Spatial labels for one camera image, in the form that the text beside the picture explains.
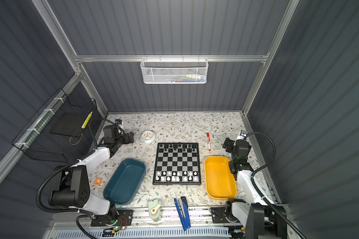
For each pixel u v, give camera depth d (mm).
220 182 842
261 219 409
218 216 738
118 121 809
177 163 911
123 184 844
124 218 722
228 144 785
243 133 721
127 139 848
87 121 786
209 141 1020
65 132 737
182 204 759
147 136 1025
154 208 697
